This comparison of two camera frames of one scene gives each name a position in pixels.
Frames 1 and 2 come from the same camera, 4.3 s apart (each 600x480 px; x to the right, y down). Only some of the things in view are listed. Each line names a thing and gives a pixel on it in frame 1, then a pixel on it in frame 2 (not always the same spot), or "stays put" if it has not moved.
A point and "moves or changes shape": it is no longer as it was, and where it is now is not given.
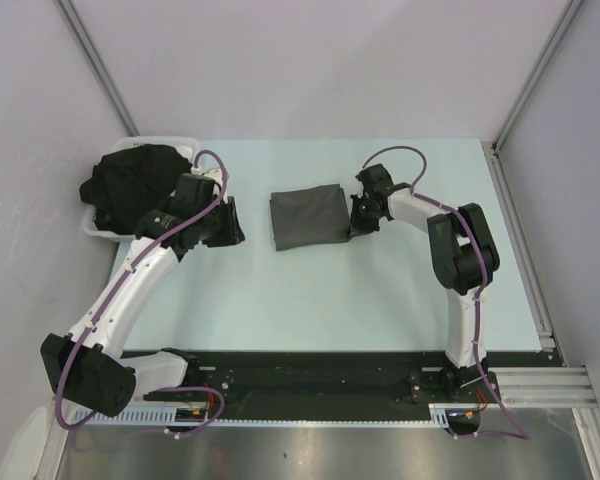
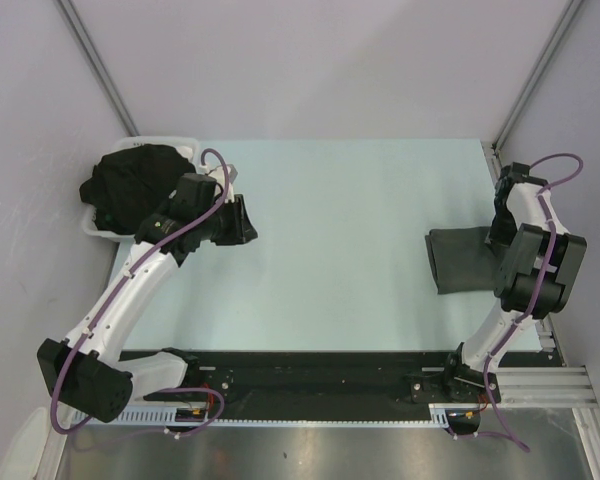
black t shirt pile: [128, 182] stays put
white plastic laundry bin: [191, 145] stays put
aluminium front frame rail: [541, 387] stays put
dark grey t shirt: [310, 216] moves or changes shape
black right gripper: [360, 227] → [497, 237]
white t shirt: [186, 152] stays put
